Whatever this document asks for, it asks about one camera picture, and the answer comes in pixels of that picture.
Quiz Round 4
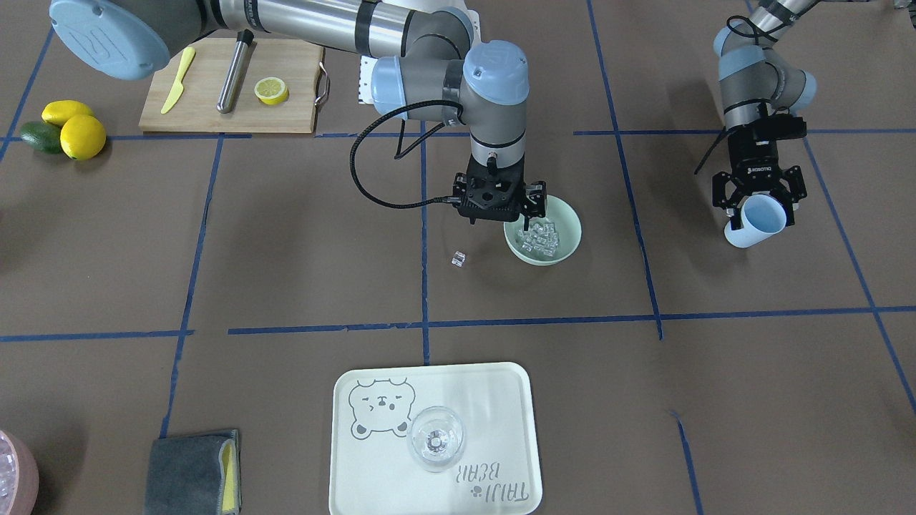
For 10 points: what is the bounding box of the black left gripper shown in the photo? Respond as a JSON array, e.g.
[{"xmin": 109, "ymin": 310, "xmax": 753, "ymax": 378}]
[{"xmin": 712, "ymin": 114, "xmax": 807, "ymax": 231}]

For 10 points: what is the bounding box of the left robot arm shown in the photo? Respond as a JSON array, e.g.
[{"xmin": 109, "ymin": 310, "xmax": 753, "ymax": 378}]
[{"xmin": 712, "ymin": 1, "xmax": 817, "ymax": 230}]

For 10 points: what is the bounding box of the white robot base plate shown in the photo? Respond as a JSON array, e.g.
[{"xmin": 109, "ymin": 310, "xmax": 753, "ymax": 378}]
[{"xmin": 356, "ymin": 7, "xmax": 482, "ymax": 105}]

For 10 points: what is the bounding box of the green lime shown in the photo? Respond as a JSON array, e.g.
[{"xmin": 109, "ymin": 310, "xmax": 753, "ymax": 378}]
[{"xmin": 19, "ymin": 121, "xmax": 63, "ymax": 155}]

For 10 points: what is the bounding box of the pink bowl of ice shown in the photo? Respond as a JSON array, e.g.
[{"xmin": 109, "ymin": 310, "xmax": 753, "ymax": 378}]
[{"xmin": 1, "ymin": 430, "xmax": 39, "ymax": 514}]

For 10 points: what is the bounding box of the grey folded cloth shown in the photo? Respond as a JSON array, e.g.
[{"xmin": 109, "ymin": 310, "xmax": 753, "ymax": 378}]
[{"xmin": 142, "ymin": 429, "xmax": 241, "ymax": 514}]

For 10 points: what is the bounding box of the light blue plastic cup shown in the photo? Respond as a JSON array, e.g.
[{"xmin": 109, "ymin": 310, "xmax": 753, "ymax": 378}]
[{"xmin": 723, "ymin": 195, "xmax": 788, "ymax": 248}]

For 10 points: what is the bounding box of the clear wine glass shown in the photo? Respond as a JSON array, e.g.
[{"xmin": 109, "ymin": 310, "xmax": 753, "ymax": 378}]
[{"xmin": 408, "ymin": 406, "xmax": 467, "ymax": 473}]

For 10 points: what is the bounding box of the green ceramic bowl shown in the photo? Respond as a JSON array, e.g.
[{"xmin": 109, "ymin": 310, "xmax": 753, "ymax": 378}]
[{"xmin": 502, "ymin": 195, "xmax": 583, "ymax": 266}]

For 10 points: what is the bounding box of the halved lemon slice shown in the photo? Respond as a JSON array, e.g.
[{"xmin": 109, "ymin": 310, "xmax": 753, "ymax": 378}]
[{"xmin": 254, "ymin": 77, "xmax": 289, "ymax": 107}]

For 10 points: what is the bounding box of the yellow plastic knife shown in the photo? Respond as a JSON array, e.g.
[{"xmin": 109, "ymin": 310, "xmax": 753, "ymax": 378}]
[{"xmin": 160, "ymin": 46, "xmax": 196, "ymax": 115}]

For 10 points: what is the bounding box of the yellow lemon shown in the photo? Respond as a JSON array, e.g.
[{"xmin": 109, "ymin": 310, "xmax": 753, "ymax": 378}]
[
  {"xmin": 60, "ymin": 114, "xmax": 107, "ymax": 161},
  {"xmin": 42, "ymin": 99, "xmax": 94, "ymax": 127}
]

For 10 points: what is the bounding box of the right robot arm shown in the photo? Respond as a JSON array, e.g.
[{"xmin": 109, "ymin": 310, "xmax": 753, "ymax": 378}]
[{"xmin": 49, "ymin": 1, "xmax": 547, "ymax": 222}]

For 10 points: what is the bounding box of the cream bear tray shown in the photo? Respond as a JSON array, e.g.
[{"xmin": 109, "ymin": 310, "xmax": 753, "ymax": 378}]
[{"xmin": 329, "ymin": 362, "xmax": 543, "ymax": 514}]

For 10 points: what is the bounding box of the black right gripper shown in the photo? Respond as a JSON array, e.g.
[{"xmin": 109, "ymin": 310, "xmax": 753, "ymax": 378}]
[{"xmin": 449, "ymin": 157, "xmax": 547, "ymax": 231}]

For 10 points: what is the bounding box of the wooden cutting board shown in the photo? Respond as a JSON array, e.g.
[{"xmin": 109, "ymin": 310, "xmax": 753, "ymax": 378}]
[{"xmin": 140, "ymin": 38, "xmax": 324, "ymax": 134}]

